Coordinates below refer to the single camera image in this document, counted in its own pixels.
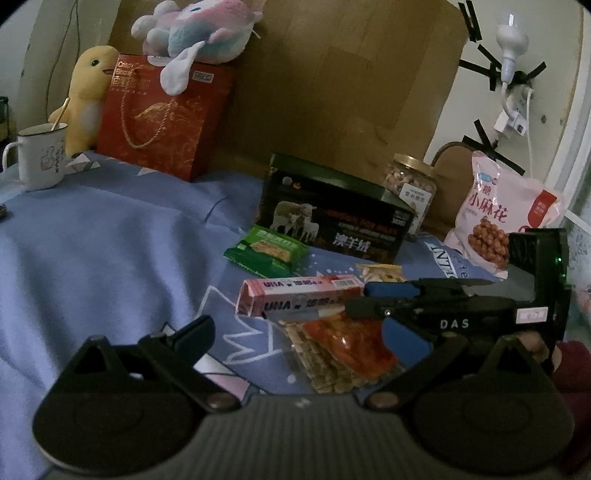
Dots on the red gift bag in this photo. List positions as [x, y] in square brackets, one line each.
[175, 129]

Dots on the clear cracker packet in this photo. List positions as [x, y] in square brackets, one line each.
[381, 273]
[314, 364]

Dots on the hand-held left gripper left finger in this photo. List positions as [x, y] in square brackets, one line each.
[196, 332]

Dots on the metal spoon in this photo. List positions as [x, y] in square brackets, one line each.
[60, 115]

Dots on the person's right hand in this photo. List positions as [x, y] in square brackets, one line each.
[538, 346]

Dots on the wooden board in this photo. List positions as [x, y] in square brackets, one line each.
[346, 92]

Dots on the pink candy box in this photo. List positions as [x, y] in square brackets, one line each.
[295, 290]

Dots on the white enamel mug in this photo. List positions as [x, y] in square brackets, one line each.
[41, 161]

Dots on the pastel plush toy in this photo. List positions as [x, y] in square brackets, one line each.
[207, 32]

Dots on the clear nut jar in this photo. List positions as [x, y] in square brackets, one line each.
[406, 180]

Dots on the black sheep print box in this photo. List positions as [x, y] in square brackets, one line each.
[351, 217]

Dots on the yellow duck plush toy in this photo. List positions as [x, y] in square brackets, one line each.
[87, 83]

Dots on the pink snack bag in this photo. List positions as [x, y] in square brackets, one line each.
[489, 207]

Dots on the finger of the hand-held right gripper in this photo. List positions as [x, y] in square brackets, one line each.
[388, 290]
[369, 308]

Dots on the black tape strip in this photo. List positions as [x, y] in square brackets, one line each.
[503, 159]
[531, 74]
[485, 67]
[471, 21]

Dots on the green biscuit packet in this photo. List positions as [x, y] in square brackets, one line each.
[268, 249]

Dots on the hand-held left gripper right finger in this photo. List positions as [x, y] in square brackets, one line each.
[401, 339]

